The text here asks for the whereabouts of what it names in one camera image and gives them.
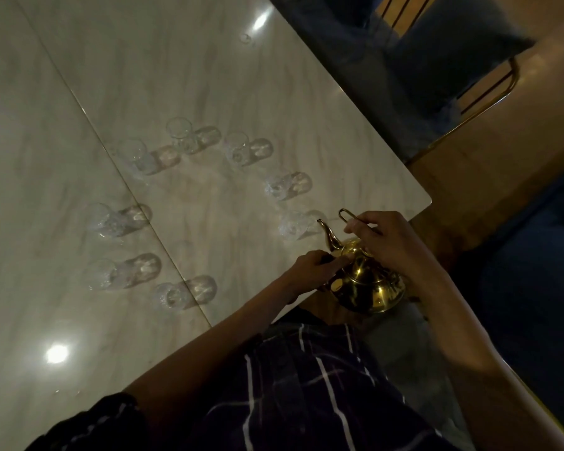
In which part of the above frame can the dark blue cushion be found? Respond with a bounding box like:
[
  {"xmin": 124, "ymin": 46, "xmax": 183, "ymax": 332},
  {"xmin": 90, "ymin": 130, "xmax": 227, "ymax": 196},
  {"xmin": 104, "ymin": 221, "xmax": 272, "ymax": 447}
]
[{"xmin": 385, "ymin": 0, "xmax": 536, "ymax": 113}]

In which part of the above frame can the person's right hand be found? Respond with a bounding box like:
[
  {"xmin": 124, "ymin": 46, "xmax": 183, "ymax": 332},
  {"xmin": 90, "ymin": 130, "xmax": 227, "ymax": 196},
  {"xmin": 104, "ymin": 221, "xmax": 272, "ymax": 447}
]
[{"xmin": 343, "ymin": 210, "xmax": 436, "ymax": 296}]

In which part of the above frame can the dark plaid shirt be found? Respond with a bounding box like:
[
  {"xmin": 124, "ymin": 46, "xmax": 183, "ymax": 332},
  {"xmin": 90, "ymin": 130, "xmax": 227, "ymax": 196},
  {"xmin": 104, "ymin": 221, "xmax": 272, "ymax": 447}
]
[{"xmin": 26, "ymin": 307, "xmax": 461, "ymax": 451}]

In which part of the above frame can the person's left hand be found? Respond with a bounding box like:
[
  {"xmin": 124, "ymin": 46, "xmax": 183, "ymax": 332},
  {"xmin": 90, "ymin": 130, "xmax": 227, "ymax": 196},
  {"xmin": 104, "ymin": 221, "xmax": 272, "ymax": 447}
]
[{"xmin": 281, "ymin": 250, "xmax": 353, "ymax": 296}]

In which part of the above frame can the person's right forearm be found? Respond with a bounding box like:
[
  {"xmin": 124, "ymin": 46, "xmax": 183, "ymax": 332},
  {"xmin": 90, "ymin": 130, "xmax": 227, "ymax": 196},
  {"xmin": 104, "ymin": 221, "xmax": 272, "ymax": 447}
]
[{"xmin": 415, "ymin": 267, "xmax": 564, "ymax": 451}]

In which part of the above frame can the gold metal teapot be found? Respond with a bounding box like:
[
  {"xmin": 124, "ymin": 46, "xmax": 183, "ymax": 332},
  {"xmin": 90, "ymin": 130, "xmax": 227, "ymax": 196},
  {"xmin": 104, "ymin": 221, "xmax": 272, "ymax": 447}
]
[{"xmin": 316, "ymin": 209, "xmax": 407, "ymax": 315}]

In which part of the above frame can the group of small clear glasses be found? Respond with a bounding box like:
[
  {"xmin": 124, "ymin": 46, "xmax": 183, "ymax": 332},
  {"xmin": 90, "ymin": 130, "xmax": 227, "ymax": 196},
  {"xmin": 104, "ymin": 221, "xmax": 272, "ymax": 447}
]
[{"xmin": 82, "ymin": 116, "xmax": 328, "ymax": 311}]

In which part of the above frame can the person's left forearm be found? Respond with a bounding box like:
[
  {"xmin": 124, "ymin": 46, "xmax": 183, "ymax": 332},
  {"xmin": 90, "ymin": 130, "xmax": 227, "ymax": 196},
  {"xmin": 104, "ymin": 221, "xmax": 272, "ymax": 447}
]
[{"xmin": 124, "ymin": 276, "xmax": 306, "ymax": 421}]

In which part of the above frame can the dark blue chair gold frame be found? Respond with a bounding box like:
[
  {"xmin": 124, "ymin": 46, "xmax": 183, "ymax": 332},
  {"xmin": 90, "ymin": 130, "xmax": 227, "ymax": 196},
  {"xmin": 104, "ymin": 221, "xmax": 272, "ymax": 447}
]
[{"xmin": 451, "ymin": 166, "xmax": 564, "ymax": 447}]

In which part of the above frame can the white marble table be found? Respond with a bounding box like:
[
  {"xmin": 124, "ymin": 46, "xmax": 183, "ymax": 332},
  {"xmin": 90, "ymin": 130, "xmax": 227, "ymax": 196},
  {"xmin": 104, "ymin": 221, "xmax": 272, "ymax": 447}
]
[{"xmin": 0, "ymin": 0, "xmax": 432, "ymax": 451}]

